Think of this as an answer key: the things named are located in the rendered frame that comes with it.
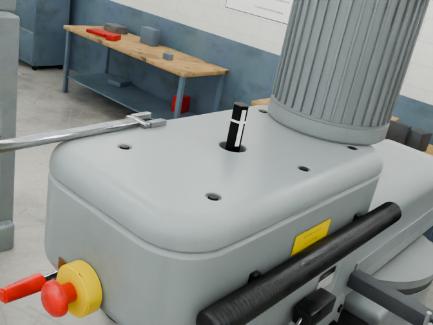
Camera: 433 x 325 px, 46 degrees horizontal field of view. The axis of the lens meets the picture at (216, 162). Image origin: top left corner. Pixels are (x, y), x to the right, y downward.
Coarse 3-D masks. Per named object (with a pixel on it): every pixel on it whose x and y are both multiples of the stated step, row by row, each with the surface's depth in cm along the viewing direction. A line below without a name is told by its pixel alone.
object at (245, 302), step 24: (360, 216) 76; (384, 216) 78; (336, 240) 67; (360, 240) 71; (288, 264) 60; (312, 264) 62; (240, 288) 54; (264, 288) 55; (288, 288) 58; (216, 312) 50; (240, 312) 51
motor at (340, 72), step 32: (320, 0) 73; (352, 0) 70; (384, 0) 70; (416, 0) 72; (288, 32) 81; (320, 32) 74; (352, 32) 72; (384, 32) 72; (416, 32) 76; (288, 64) 80; (320, 64) 75; (352, 64) 74; (384, 64) 74; (288, 96) 80; (320, 96) 76; (352, 96) 75; (384, 96) 77; (320, 128) 77; (352, 128) 77; (384, 128) 80
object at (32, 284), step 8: (56, 272) 67; (24, 280) 63; (32, 280) 64; (40, 280) 64; (48, 280) 66; (56, 280) 67; (8, 288) 62; (16, 288) 62; (24, 288) 63; (32, 288) 63; (40, 288) 64; (0, 296) 62; (8, 296) 61; (16, 296) 62; (24, 296) 63
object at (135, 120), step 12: (120, 120) 68; (132, 120) 68; (156, 120) 70; (48, 132) 59; (60, 132) 60; (72, 132) 61; (84, 132) 62; (96, 132) 63; (0, 144) 54; (12, 144) 55; (24, 144) 56; (36, 144) 57
